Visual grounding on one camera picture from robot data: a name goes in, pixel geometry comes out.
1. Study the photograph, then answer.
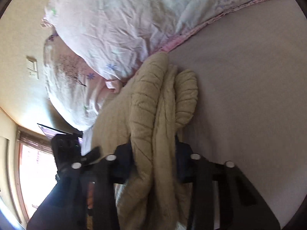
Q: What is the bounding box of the left floral pillow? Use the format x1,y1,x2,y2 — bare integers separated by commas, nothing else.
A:
43,33,122,131

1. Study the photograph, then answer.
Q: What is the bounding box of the lilac bed sheet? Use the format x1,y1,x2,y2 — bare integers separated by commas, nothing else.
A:
169,0,306,226

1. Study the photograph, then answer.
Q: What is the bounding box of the beige cable knit sweater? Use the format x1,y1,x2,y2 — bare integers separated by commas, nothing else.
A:
92,52,198,229

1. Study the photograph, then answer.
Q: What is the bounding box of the wall light switch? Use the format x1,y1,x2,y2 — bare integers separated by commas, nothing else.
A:
26,56,39,80

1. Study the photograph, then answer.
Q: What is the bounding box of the dark sleeved forearm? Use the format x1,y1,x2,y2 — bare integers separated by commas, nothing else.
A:
26,171,95,229

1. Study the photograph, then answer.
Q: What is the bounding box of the window with wooden frame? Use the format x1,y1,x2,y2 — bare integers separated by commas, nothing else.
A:
15,128,56,223

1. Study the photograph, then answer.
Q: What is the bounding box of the right pink floral pillow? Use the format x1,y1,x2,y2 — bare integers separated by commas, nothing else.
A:
43,0,263,80

